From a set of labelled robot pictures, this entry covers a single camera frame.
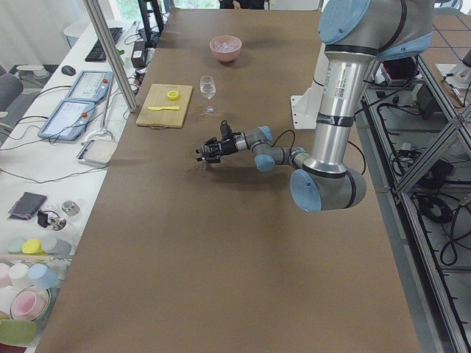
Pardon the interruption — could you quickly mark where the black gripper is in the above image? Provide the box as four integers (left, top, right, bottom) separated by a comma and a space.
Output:
196, 137, 238, 164

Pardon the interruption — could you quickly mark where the clear ice cubes pile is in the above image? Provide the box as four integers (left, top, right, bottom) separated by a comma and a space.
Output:
213, 41, 238, 53

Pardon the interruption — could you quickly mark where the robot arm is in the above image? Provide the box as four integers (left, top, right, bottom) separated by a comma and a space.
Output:
196, 1, 434, 212

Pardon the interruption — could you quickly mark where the clear wine glass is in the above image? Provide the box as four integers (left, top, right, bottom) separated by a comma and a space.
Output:
199, 75, 216, 114

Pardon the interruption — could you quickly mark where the yellow plastic knife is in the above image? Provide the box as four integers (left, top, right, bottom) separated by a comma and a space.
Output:
148, 106, 180, 111

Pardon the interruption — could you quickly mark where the bamboo cutting board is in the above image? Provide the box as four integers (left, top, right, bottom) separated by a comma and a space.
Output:
135, 84, 193, 129

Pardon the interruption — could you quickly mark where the yellow lemon slice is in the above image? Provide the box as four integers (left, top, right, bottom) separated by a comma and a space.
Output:
167, 90, 180, 101

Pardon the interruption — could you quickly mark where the pink bowl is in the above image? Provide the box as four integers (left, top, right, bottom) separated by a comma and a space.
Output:
209, 35, 242, 63

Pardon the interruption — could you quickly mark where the metal rod tool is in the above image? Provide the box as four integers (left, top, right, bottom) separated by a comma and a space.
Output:
81, 77, 114, 146

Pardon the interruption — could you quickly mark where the white tray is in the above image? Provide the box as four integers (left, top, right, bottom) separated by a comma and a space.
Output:
76, 139, 118, 167

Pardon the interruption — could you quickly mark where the black power adapter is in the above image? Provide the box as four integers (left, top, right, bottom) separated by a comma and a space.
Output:
131, 40, 148, 69

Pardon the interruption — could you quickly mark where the upper teach pendant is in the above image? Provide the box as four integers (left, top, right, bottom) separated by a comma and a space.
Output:
66, 71, 113, 103

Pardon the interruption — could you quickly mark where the teach pendant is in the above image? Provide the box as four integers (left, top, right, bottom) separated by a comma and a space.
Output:
38, 99, 96, 142
66, 71, 113, 103

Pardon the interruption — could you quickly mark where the lower teach pendant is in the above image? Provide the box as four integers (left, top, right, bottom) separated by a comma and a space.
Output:
38, 99, 96, 142

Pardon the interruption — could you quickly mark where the steel cup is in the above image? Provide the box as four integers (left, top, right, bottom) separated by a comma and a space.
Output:
61, 200, 81, 217

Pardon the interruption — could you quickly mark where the black keyboard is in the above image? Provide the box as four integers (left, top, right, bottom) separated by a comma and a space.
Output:
85, 26, 124, 63

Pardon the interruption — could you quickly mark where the black computer mouse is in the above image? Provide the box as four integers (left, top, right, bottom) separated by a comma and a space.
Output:
61, 65, 76, 76

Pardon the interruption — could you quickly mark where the grey cup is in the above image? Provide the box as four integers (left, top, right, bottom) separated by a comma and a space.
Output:
41, 236, 72, 260

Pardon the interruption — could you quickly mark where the grey cloth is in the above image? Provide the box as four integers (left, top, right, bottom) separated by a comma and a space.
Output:
8, 192, 47, 220

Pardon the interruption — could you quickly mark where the yellow cup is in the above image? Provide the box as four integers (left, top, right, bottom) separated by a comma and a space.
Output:
21, 239, 44, 255

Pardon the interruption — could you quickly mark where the blue cup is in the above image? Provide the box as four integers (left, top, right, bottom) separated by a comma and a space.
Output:
28, 263, 58, 289

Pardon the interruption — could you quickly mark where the pale green cup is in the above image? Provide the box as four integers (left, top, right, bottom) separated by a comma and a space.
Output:
7, 238, 26, 254

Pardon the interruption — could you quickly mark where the white cup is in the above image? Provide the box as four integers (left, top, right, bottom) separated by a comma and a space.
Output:
9, 263, 32, 289

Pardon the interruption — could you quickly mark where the pink cup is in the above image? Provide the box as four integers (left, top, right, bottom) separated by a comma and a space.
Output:
10, 290, 49, 321

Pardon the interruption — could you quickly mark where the green bowl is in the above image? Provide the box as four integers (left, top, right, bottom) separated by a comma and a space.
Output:
0, 320, 38, 346

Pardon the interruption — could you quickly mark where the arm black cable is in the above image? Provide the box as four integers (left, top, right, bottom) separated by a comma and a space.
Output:
270, 129, 367, 176

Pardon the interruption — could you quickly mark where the aluminium frame post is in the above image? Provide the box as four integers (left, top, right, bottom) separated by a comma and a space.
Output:
83, 0, 138, 113

